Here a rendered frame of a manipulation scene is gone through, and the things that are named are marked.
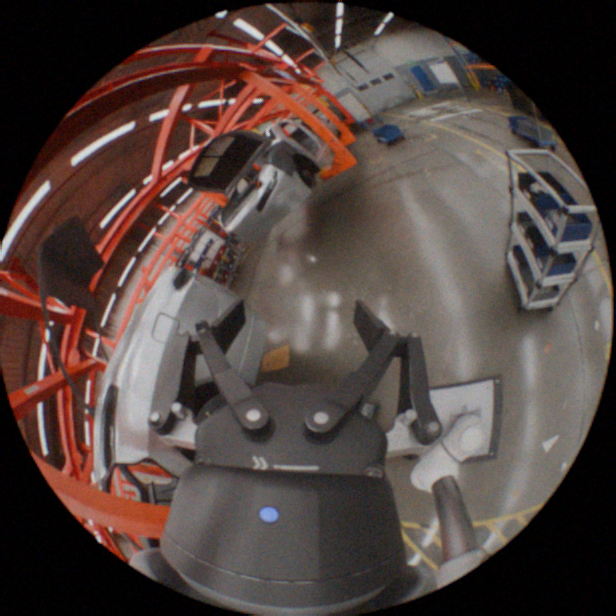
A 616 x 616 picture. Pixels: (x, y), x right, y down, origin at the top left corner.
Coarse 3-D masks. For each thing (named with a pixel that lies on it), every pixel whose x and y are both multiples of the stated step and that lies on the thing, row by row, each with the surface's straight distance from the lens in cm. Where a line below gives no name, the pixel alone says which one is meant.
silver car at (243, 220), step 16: (272, 128) 380; (304, 128) 434; (272, 144) 321; (304, 144) 700; (320, 144) 427; (304, 160) 326; (320, 160) 352; (256, 176) 360; (272, 176) 246; (288, 176) 249; (304, 176) 285; (256, 192) 251; (272, 192) 241; (288, 192) 244; (304, 192) 256; (224, 208) 387; (240, 208) 283; (256, 208) 250; (272, 208) 245; (288, 208) 249; (224, 224) 349; (240, 224) 280; (256, 224) 266; (272, 224) 264; (240, 240) 317
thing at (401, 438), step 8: (400, 416) 10; (408, 416) 9; (392, 424) 10; (400, 424) 10; (408, 424) 9; (392, 432) 9; (400, 432) 9; (408, 432) 9; (392, 440) 9; (400, 440) 9; (408, 440) 9; (416, 440) 9; (392, 448) 9; (400, 448) 9; (408, 448) 9; (416, 448) 9; (424, 448) 10; (392, 456) 9
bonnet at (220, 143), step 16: (208, 144) 293; (224, 144) 308; (240, 144) 316; (256, 144) 319; (208, 160) 324; (224, 160) 336; (240, 160) 340; (256, 160) 344; (192, 176) 340; (208, 176) 359; (224, 176) 367; (240, 176) 367; (208, 192) 395; (224, 192) 398
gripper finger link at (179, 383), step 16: (176, 352) 14; (176, 368) 12; (192, 368) 15; (176, 384) 11; (192, 384) 14; (160, 400) 11; (176, 400) 10; (192, 400) 13; (160, 416) 10; (160, 432) 10; (176, 448) 11
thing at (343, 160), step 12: (252, 72) 355; (252, 84) 338; (264, 84) 331; (276, 96) 324; (288, 96) 324; (288, 108) 320; (300, 108) 315; (312, 120) 314; (324, 132) 314; (336, 144) 317; (336, 156) 326; (348, 156) 322; (324, 168) 341; (336, 168) 332; (324, 180) 345
